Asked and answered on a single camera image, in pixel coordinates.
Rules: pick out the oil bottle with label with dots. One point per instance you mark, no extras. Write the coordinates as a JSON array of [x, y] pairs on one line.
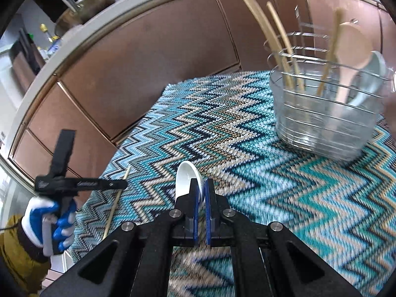
[[46, 41]]

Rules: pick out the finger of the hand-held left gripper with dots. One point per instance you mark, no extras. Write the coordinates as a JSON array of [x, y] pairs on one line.
[[102, 184]]

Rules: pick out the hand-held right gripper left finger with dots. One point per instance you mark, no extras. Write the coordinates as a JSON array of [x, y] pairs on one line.
[[195, 216]]

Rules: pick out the white kitchen countertop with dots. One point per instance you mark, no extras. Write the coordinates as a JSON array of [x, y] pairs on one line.
[[102, 12]]

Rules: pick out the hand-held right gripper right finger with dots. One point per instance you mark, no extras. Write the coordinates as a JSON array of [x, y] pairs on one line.
[[208, 216]]

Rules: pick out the pink spoon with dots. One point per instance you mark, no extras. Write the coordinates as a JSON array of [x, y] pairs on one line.
[[355, 40]]

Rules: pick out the person's left forearm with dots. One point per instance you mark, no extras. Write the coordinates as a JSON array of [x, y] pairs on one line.
[[18, 253]]

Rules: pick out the copper kitchen cabinets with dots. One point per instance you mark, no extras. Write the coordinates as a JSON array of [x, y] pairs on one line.
[[154, 43]]

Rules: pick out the white spoon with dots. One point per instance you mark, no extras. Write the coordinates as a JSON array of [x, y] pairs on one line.
[[185, 176], [376, 68]]

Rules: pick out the zigzag knitted cloth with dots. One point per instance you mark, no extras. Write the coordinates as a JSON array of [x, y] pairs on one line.
[[247, 176]]

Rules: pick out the person's left hand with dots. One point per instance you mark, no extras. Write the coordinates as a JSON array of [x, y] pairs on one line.
[[34, 210]]

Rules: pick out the dark knife block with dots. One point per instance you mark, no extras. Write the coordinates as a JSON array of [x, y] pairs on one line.
[[26, 58]]

